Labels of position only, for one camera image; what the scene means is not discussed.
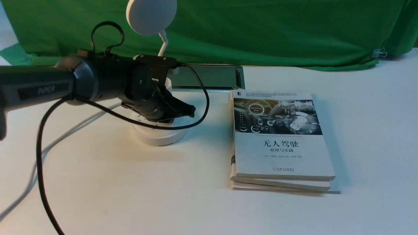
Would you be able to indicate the green backdrop cloth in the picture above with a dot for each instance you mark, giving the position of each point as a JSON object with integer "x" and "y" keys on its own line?
{"x": 322, "y": 35}

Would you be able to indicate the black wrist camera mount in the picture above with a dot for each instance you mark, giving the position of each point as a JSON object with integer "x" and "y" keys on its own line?
{"x": 158, "y": 66}

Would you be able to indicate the white top book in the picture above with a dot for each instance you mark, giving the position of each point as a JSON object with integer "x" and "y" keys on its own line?
{"x": 277, "y": 135}

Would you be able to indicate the silver binder clip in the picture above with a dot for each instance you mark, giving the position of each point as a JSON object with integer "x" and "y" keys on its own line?
{"x": 378, "y": 53}

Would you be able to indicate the white bottom book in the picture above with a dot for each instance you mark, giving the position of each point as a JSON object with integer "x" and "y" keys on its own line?
{"x": 292, "y": 186}

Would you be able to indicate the white desk lamp with sockets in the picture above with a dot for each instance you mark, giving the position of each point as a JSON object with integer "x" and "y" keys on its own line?
{"x": 148, "y": 18}

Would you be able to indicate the white book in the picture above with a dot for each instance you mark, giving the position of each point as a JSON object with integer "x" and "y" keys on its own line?
{"x": 277, "y": 135}
{"x": 292, "y": 186}

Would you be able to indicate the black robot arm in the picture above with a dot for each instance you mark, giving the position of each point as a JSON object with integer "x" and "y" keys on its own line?
{"x": 82, "y": 77}

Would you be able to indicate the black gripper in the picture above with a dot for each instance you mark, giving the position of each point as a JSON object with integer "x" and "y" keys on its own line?
{"x": 143, "y": 96}

